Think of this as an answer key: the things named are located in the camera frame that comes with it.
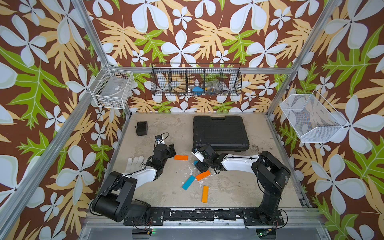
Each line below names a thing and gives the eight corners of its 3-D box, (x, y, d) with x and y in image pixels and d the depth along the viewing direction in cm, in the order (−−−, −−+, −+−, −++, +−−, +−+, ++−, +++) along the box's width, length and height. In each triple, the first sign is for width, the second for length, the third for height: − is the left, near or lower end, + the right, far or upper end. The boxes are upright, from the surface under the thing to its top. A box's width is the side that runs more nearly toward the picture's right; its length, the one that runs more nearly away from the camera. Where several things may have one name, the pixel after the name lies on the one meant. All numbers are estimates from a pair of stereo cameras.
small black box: (137, 135, 109) (136, 132, 105) (138, 125, 115) (137, 121, 111) (147, 134, 109) (145, 131, 106) (147, 124, 116) (146, 120, 112)
